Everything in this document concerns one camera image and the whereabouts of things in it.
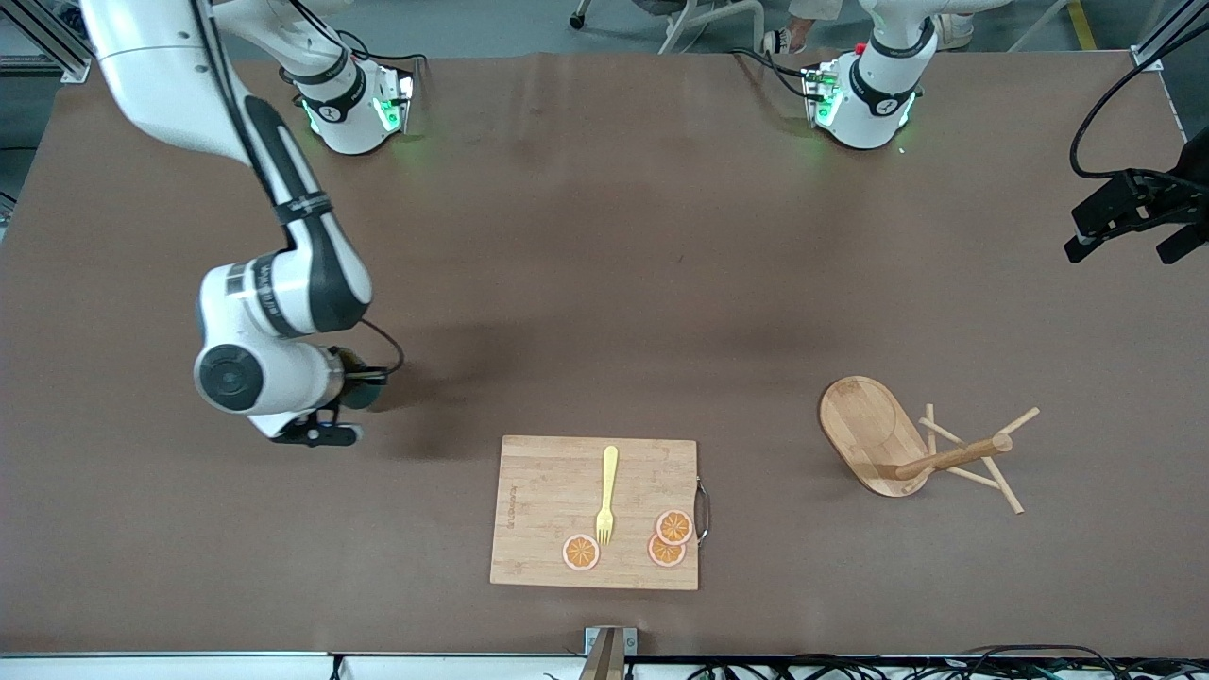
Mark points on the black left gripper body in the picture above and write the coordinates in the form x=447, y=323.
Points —
x=1167, y=197

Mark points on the dark teal cup yellow inside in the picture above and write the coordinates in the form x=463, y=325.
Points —
x=364, y=393

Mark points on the wooden mug tree rack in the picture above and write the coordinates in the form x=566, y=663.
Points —
x=864, y=425

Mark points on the tan shoe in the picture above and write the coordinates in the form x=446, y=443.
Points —
x=954, y=33

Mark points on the yellow plastic fork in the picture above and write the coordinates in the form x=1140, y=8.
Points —
x=609, y=472

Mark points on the toy orange slice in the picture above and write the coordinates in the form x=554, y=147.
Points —
x=581, y=552
x=674, y=526
x=661, y=557

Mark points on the brown table mat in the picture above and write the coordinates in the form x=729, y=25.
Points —
x=614, y=236

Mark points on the white side shelf surface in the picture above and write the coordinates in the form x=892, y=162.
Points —
x=189, y=671

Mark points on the white black sneaker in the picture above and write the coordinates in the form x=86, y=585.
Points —
x=784, y=40

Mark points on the white office chair base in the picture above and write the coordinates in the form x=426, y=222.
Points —
x=578, y=17

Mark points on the aluminium frame profile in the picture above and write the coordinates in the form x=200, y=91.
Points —
x=76, y=71
x=1146, y=59

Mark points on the aluminium profile camera beam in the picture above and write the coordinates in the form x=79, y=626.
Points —
x=604, y=661

